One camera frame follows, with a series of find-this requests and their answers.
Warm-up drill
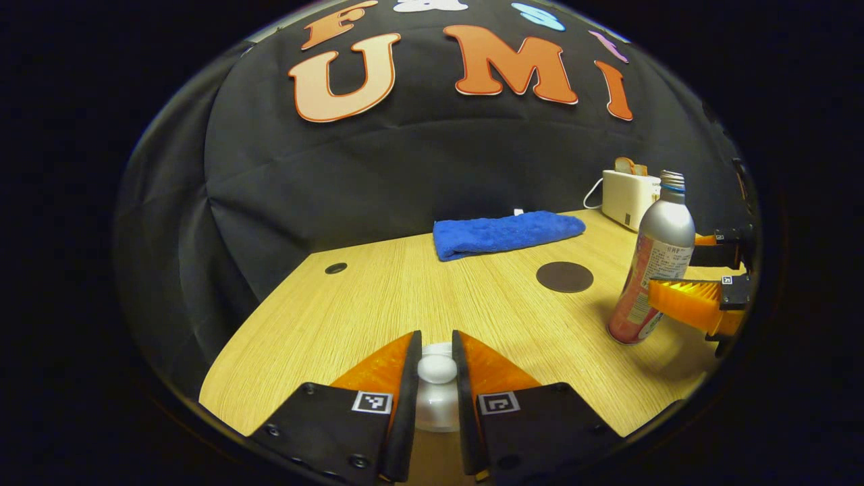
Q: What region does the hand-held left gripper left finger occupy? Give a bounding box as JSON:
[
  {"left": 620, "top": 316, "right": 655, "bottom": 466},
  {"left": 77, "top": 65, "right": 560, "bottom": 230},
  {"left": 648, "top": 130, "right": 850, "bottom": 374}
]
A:
[{"left": 246, "top": 330, "right": 423, "bottom": 483}]

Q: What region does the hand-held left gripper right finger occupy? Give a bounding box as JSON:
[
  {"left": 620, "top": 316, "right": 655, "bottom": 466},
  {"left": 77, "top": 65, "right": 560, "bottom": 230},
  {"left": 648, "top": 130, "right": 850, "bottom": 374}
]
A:
[{"left": 451, "top": 330, "right": 625, "bottom": 483}]

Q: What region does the silver water bottle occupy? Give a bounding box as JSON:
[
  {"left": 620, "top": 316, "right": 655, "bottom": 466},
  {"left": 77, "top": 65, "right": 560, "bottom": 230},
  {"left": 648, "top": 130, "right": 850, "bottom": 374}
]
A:
[{"left": 607, "top": 170, "right": 697, "bottom": 346}]

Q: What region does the white teacup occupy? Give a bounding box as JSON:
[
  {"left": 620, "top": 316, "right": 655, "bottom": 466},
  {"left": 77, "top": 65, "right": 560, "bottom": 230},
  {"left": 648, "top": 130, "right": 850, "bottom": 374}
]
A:
[{"left": 413, "top": 342, "right": 464, "bottom": 433}]

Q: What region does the dark round coaster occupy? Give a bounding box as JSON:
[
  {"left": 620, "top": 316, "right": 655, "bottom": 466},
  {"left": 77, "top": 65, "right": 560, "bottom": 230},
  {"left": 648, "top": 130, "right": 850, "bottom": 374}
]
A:
[{"left": 537, "top": 261, "right": 595, "bottom": 294}]

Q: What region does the white toaster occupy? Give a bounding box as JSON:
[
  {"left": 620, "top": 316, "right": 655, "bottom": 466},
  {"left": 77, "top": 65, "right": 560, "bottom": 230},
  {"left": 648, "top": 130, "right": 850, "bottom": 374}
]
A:
[{"left": 601, "top": 170, "right": 661, "bottom": 232}]

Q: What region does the blue towel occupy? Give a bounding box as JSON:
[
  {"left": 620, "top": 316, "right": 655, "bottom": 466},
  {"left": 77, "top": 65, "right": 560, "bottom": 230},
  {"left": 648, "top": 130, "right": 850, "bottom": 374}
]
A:
[{"left": 433, "top": 211, "right": 587, "bottom": 262}]

